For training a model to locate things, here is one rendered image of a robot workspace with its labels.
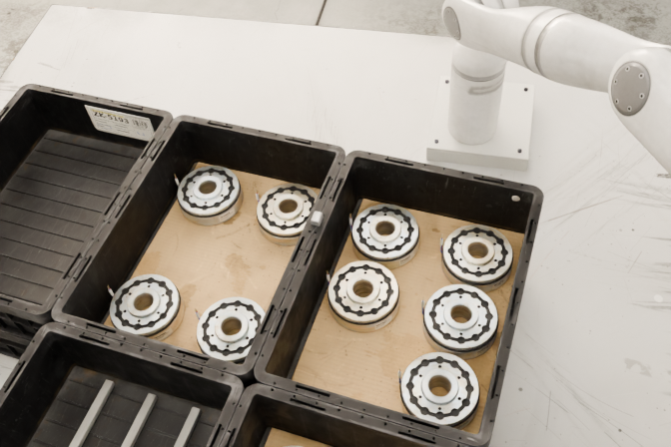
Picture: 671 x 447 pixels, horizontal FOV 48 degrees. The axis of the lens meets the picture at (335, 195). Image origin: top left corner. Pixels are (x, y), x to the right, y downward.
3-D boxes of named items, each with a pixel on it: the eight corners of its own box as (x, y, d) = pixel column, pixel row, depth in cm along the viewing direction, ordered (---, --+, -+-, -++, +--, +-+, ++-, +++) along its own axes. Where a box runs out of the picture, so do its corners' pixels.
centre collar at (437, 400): (426, 365, 100) (426, 363, 100) (462, 376, 99) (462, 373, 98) (415, 399, 97) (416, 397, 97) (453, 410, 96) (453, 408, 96)
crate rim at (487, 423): (349, 158, 118) (348, 147, 116) (543, 198, 110) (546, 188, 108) (252, 387, 95) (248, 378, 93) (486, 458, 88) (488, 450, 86)
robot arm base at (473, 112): (454, 103, 146) (458, 38, 132) (501, 113, 144) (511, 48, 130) (441, 139, 141) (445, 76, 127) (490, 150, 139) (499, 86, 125)
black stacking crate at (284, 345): (354, 196, 125) (349, 151, 116) (534, 235, 118) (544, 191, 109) (265, 415, 103) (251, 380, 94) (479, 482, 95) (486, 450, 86)
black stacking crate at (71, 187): (50, 129, 141) (26, 84, 132) (192, 160, 133) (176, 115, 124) (-85, 306, 118) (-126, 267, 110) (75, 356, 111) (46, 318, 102)
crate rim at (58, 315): (180, 122, 126) (177, 112, 124) (349, 157, 118) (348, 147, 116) (51, 326, 103) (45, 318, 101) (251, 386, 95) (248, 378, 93)
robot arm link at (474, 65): (496, -40, 119) (487, 40, 133) (444, -19, 117) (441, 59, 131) (530, -6, 114) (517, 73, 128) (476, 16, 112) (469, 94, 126)
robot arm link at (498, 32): (528, 28, 97) (589, 2, 99) (431, -9, 120) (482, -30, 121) (537, 92, 102) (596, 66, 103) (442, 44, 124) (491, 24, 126)
